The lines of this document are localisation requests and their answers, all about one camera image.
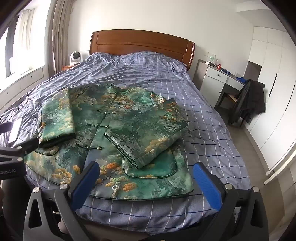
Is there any white window cabinet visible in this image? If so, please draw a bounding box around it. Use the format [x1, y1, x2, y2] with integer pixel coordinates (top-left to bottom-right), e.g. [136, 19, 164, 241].
[0, 67, 44, 112]

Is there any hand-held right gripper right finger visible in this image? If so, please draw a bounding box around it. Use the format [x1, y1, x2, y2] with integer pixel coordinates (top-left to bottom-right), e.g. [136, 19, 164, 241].
[192, 162, 270, 241]

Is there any wooden headboard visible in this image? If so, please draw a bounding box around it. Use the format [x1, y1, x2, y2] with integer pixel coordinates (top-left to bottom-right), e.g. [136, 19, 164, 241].
[90, 30, 195, 71]

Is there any white desk with drawer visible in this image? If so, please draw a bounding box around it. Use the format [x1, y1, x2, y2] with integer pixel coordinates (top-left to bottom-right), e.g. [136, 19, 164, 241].
[199, 59, 245, 102]

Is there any window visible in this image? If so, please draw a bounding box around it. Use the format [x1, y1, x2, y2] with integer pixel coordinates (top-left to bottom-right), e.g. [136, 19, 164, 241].
[0, 9, 44, 79]

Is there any white desk fan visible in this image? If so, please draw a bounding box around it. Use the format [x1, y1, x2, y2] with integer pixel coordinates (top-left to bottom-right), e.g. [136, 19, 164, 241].
[70, 50, 81, 64]

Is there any beige curtain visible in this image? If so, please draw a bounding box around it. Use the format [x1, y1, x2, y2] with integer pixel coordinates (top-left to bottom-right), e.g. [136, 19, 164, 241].
[47, 0, 74, 78]

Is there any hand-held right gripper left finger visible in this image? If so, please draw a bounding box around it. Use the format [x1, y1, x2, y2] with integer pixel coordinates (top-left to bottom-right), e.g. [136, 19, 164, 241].
[23, 161, 101, 241]

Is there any green patterned jacket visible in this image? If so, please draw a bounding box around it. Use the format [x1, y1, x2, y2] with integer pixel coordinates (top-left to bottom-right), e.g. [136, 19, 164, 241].
[24, 83, 194, 202]

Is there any white wardrobe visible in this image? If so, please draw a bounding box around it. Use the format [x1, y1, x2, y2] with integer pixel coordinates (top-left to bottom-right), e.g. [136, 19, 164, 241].
[240, 27, 296, 172]

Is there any chair with black coat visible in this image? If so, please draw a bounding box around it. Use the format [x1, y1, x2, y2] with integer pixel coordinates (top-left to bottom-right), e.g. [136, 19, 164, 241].
[228, 79, 266, 124]

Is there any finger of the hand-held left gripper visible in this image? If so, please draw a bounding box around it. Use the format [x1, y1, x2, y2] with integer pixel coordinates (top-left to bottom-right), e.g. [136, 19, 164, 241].
[13, 138, 39, 155]

